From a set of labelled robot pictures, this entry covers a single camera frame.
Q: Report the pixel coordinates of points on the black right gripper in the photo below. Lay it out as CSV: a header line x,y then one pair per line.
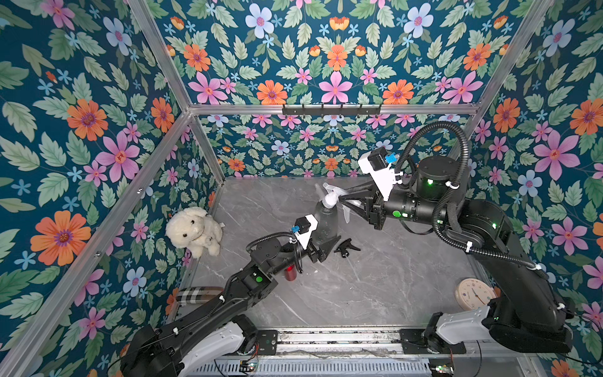
x,y
372,210

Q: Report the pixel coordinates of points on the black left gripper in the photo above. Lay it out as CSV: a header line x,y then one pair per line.
x,y
319,252

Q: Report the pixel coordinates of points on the white spray nozzle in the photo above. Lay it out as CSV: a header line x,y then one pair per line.
x,y
332,197
320,191

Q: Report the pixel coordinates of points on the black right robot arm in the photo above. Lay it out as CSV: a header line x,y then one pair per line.
x,y
528,316

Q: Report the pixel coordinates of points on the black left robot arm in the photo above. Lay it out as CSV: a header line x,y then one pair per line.
x,y
220,327

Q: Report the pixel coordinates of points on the white plush teddy bear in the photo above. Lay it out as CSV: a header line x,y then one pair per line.
x,y
194,229

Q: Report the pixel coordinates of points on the plaid fabric cloth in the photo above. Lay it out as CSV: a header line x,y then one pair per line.
x,y
197,295

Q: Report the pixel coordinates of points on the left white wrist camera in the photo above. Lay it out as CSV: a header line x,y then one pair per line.
x,y
303,229

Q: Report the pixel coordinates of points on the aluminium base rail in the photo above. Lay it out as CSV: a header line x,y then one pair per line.
x,y
329,342

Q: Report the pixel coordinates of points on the black hook rail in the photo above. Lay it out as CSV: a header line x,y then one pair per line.
x,y
331,110

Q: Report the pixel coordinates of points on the round beige wall clock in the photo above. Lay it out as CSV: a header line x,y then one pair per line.
x,y
471,293

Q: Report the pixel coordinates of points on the aluminium frame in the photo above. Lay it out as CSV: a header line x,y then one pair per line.
x,y
97,137

